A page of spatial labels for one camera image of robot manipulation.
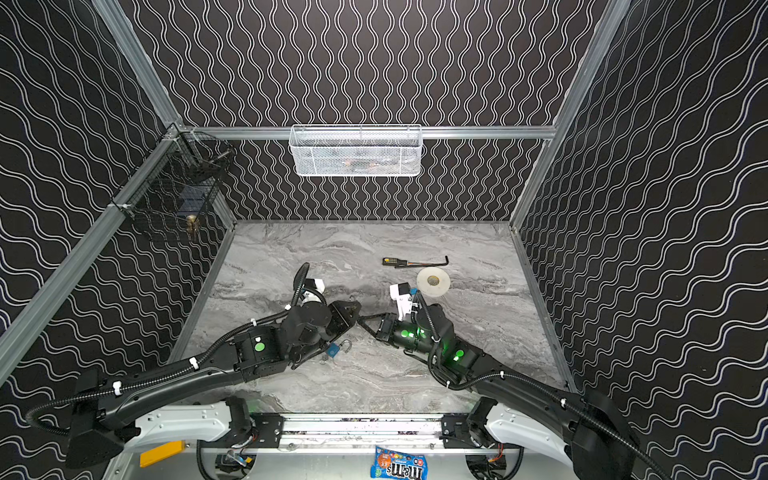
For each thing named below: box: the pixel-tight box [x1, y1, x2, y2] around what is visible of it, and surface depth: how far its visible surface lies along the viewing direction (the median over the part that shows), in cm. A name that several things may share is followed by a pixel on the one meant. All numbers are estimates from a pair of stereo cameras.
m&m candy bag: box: [370, 445, 428, 480], surface depth 70 cm
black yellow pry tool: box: [382, 255, 449, 269], surface depth 109 cm
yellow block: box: [139, 440, 186, 468], surface depth 72 cm
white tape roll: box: [416, 267, 451, 297], surface depth 105 cm
